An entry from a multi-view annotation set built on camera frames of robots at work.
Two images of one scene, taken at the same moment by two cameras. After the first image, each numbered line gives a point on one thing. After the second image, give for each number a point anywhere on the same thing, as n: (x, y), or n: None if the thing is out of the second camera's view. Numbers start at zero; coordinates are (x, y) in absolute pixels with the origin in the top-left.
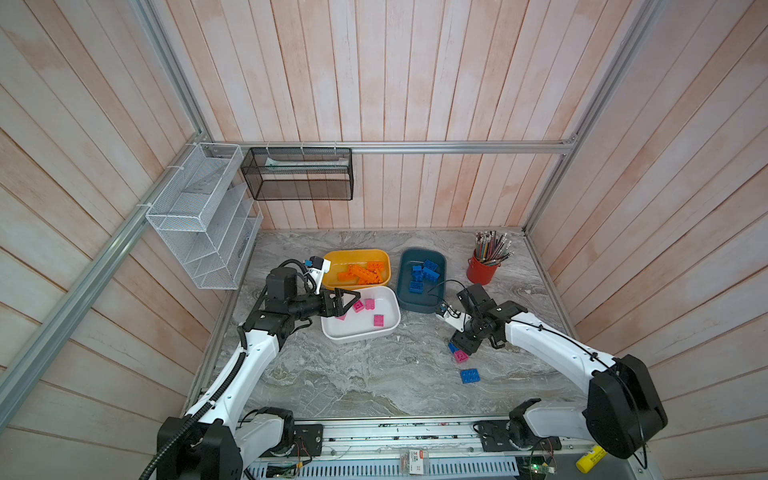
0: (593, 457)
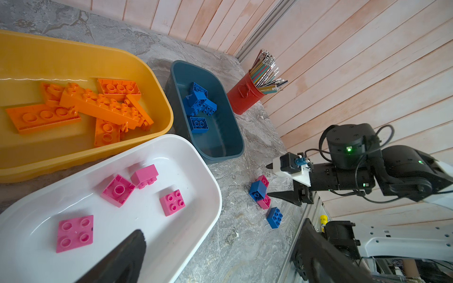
0: (324, 219)
